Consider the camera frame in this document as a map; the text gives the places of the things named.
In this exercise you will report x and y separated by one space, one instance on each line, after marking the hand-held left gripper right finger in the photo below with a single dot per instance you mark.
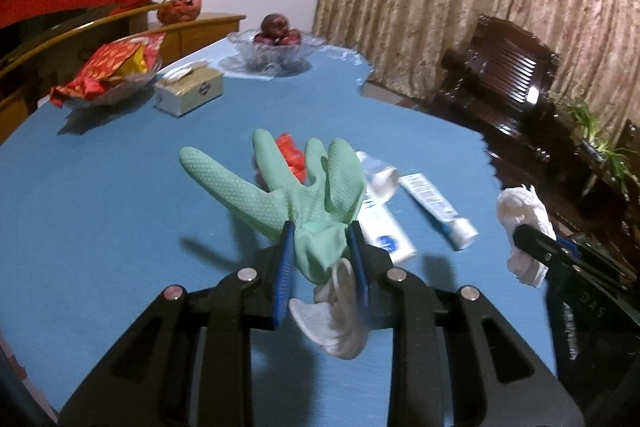
357 257

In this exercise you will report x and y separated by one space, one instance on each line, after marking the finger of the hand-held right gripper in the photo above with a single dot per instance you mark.
537 247
567 245

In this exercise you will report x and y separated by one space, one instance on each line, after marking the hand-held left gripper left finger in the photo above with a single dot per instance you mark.
285 267

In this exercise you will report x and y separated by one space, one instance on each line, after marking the white tissue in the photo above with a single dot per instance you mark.
522 212

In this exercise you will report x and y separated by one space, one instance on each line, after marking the green rubber glove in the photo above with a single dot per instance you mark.
300 212

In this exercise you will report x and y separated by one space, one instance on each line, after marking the orange foam fruit net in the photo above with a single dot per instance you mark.
291 154

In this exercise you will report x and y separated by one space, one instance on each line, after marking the crumpled white cream tube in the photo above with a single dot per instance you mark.
385 222

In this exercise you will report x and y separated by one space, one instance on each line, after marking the dark wooden side table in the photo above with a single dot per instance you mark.
565 167

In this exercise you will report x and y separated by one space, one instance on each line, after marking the white blue toothpaste tube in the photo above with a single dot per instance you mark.
435 207

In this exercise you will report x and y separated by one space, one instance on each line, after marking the green potted plant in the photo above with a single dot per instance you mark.
607 152

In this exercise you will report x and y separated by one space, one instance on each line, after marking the dark wooden armchair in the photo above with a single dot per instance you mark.
631 142
500 82

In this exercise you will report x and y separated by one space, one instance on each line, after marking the beige tissue box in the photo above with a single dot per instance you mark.
192 89

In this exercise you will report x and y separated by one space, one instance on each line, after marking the glass fruit bowl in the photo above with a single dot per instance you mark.
272 54

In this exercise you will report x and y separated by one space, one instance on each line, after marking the red apple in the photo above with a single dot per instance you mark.
291 38
275 26
262 39

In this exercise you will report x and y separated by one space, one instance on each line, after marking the glass snack dish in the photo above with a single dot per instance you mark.
135 87

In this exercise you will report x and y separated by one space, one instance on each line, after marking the wooden cabinet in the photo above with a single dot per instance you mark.
200 29

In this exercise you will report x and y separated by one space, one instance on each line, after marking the yellow snack packet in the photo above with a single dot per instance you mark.
132 64

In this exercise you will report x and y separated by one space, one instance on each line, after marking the red snack packet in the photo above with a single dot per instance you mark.
100 69

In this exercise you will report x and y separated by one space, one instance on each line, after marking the red woven basket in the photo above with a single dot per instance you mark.
179 9

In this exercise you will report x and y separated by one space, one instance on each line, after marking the dark television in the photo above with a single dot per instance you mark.
40 29

